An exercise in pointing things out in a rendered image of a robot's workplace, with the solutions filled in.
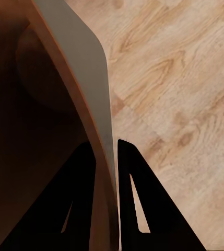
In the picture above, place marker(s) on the trash can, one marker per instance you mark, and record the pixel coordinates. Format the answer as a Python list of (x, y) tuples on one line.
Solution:
[(54, 96)]

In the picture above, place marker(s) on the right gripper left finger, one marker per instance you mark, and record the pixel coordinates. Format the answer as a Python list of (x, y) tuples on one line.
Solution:
[(70, 191)]

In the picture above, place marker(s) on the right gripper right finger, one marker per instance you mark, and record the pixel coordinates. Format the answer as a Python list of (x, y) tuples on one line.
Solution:
[(169, 230)]

